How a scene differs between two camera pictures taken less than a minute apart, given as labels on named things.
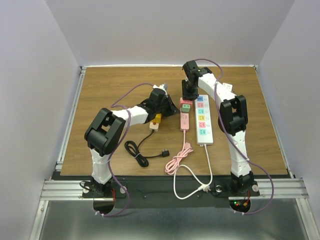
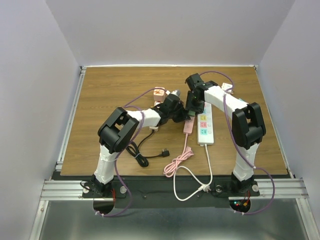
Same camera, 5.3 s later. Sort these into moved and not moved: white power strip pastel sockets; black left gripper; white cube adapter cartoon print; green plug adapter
Moved: black left gripper; green plug adapter
Not moved: white cube adapter cartoon print; white power strip pastel sockets
